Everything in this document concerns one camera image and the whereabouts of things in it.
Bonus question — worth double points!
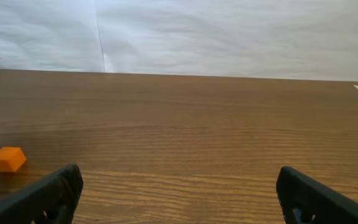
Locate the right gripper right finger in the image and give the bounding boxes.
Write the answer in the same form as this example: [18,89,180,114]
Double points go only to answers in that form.
[275,166,358,224]

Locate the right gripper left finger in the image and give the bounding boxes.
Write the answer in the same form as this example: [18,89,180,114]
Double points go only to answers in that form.
[0,163,85,224]

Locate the orange cube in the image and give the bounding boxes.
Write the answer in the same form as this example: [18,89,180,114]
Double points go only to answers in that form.
[0,146,27,173]

